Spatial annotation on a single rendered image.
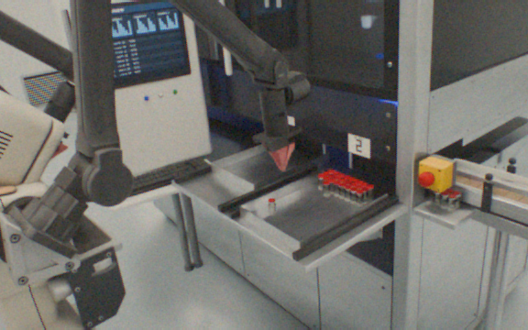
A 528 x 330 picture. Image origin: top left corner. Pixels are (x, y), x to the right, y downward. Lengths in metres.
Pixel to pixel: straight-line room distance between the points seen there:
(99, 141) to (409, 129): 0.80
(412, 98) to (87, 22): 0.81
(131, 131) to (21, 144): 1.01
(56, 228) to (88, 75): 0.24
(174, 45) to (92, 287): 1.10
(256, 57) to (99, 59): 0.32
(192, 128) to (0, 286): 1.15
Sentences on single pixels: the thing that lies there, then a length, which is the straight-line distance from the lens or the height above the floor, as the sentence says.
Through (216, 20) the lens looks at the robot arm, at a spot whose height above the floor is 1.46.
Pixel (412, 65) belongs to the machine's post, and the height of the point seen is 1.29.
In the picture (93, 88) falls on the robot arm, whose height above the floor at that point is 1.39.
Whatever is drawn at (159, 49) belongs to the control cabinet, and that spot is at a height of 1.29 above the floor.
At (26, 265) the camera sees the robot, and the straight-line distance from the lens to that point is 0.81.
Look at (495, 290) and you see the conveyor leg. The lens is 1.51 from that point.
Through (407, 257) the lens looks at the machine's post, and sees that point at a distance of 1.43.
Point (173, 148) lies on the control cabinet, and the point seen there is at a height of 0.87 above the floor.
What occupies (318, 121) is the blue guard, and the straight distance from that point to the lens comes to 1.48.
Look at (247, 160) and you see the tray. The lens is 1.67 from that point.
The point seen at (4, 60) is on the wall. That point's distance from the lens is 6.30.
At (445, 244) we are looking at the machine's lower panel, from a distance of 1.61.
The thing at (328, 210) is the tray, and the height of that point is 0.88.
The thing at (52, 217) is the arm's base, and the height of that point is 1.21.
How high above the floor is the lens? 1.54
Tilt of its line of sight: 22 degrees down
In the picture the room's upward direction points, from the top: 5 degrees counter-clockwise
